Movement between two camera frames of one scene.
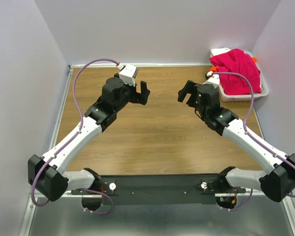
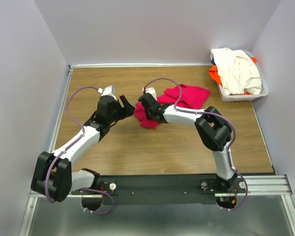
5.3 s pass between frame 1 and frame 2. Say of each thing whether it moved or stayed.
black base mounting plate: stayed
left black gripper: moved
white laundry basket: stayed
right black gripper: moved
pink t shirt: moved
